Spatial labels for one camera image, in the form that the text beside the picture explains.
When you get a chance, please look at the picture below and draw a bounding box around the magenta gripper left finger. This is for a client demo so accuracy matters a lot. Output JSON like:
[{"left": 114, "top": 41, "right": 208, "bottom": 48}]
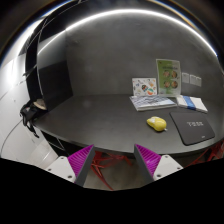
[{"left": 45, "top": 144, "right": 96, "bottom": 187}]

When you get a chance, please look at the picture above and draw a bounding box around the yellow computer mouse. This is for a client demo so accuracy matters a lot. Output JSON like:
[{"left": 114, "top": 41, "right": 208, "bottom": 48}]
[{"left": 147, "top": 116, "right": 167, "bottom": 132}]

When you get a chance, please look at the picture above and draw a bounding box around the striped book on table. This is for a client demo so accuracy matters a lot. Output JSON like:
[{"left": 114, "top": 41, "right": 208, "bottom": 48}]
[{"left": 130, "top": 95, "right": 176, "bottom": 111}]

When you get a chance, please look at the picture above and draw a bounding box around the white and blue booklet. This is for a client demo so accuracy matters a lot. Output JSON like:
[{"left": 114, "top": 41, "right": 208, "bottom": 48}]
[{"left": 176, "top": 95, "right": 208, "bottom": 113}]

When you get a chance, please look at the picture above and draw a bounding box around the white wall socket panel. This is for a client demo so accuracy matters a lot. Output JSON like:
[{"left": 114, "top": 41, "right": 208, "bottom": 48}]
[{"left": 182, "top": 73, "right": 202, "bottom": 87}]

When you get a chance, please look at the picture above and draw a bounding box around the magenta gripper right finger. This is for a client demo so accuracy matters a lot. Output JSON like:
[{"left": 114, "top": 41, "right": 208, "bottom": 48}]
[{"left": 133, "top": 143, "right": 184, "bottom": 183}]

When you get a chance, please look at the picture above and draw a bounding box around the green menu sign stand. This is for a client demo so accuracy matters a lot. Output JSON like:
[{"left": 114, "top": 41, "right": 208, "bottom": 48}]
[{"left": 156, "top": 59, "right": 181, "bottom": 97}]

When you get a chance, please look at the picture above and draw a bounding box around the black bag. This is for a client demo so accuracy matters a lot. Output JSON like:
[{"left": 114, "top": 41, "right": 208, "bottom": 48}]
[{"left": 20, "top": 101, "right": 39, "bottom": 137}]

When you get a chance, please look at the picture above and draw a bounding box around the red metal chair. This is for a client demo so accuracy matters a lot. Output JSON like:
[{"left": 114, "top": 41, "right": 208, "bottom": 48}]
[{"left": 91, "top": 151, "right": 132, "bottom": 190}]

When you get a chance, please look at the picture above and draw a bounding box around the black mouse pad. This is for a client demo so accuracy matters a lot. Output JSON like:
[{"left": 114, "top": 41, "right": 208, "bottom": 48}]
[{"left": 170, "top": 112, "right": 215, "bottom": 146}]

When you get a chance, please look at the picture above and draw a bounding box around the white illustrated card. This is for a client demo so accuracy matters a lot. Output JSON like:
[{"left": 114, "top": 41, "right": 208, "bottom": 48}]
[{"left": 132, "top": 78, "right": 157, "bottom": 96}]

